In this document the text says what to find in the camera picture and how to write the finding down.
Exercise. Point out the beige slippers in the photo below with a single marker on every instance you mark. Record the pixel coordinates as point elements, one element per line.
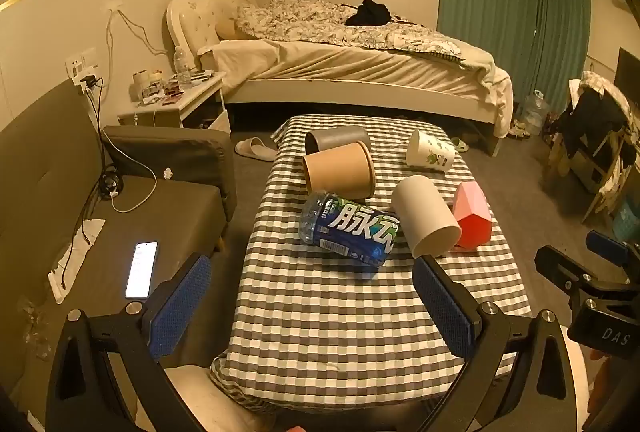
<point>255,148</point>

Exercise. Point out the white lace pillow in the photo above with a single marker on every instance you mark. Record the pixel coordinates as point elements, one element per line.
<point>220,5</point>

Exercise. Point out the floral quilt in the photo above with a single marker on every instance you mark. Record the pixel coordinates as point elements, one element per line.
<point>310,22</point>

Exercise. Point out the beige bed sheet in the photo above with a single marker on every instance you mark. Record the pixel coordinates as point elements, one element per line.
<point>325,62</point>

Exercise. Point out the blue label plastic bottle cup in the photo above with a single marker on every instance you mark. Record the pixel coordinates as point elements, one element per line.
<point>350,232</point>

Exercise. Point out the white nightstand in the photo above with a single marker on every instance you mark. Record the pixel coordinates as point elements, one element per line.
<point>195,100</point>

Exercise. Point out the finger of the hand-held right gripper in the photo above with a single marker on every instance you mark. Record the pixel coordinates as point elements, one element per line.
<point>607,245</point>
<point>555,268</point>

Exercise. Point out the white printed cup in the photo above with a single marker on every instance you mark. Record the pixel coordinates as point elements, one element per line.
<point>427,152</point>

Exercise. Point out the smartphone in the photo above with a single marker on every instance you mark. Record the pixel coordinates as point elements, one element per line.
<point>141,269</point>

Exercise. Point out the wall outlet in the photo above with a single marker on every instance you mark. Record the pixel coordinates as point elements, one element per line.
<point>80,62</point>

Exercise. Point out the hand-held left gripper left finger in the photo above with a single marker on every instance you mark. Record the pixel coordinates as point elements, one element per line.
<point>182,307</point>

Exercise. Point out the teal basket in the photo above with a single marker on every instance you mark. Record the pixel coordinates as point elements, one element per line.
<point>627,222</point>

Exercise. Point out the plain white cup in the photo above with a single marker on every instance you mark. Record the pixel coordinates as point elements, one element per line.
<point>425,212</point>

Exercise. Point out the green slipper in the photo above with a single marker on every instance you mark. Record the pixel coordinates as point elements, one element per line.
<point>459,145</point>

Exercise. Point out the pile of clothes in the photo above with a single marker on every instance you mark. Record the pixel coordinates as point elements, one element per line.
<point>597,107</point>

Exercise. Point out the black television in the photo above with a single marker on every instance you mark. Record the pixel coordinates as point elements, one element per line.
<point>629,72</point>

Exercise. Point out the wooden chair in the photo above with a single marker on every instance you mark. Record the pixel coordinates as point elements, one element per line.
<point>597,182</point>

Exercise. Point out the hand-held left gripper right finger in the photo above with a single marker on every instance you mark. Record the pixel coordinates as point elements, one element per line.
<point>442,307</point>

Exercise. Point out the grey sofa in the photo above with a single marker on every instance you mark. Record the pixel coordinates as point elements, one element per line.
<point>45,172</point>

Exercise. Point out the large water jug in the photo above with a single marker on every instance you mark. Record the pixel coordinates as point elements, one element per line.
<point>535,112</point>

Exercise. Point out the clear plastic water bottle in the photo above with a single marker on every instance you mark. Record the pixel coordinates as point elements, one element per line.
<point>182,65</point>

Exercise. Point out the brown paper cup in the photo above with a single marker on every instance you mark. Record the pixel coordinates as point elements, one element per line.
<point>340,172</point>

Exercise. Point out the black clothing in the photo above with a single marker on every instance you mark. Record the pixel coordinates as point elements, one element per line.
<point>369,13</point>

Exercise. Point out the white tissue paper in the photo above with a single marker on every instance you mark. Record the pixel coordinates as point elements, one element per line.
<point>75,257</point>

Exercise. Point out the checkered tablecloth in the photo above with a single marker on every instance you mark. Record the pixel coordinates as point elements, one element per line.
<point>325,312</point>

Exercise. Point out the pink house-shaped box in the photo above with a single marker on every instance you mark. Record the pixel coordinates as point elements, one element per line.
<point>472,217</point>

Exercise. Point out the white bed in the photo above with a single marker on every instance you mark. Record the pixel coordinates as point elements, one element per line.
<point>350,85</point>

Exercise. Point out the grey cup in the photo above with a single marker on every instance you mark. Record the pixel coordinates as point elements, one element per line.
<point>335,138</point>

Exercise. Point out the crumpled clear plastic wrap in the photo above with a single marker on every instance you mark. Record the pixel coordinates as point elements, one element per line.
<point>35,327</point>

